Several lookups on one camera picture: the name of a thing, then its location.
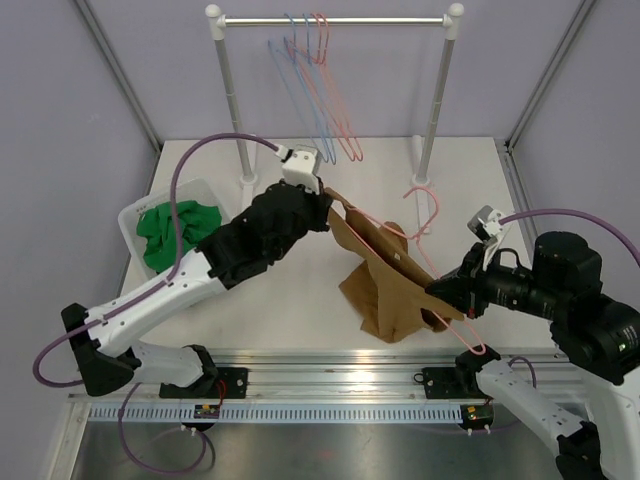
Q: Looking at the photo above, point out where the green tank top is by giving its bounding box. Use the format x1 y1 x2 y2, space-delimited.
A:
136 200 222 274

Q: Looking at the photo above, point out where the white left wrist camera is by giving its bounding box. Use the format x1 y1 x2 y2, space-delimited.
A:
276 144 322 195

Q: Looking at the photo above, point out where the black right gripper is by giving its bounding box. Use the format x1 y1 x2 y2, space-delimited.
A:
427 241 567 319

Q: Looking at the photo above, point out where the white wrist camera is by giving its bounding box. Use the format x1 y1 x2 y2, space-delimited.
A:
467 205 511 269
276 144 322 195

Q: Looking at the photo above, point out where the white plastic laundry basket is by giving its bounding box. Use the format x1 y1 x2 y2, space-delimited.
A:
118 178 231 280

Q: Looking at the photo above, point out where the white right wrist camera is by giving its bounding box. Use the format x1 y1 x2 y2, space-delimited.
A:
467 205 511 269

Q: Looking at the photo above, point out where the brown tank top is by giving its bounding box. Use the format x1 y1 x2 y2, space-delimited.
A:
327 189 464 344

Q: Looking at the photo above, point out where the light blue wire hanger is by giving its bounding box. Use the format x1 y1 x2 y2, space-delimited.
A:
283 14 337 165
267 13 337 165

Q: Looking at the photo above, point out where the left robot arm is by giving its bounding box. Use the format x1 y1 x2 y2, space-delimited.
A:
61 181 332 398

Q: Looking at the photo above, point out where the aluminium mounting rail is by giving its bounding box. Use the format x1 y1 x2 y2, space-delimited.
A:
67 349 474 424

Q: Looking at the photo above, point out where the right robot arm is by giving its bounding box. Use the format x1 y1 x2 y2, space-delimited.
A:
426 231 639 479

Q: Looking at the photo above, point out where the metal clothes rack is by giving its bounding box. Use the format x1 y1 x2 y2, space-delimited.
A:
206 2 467 201

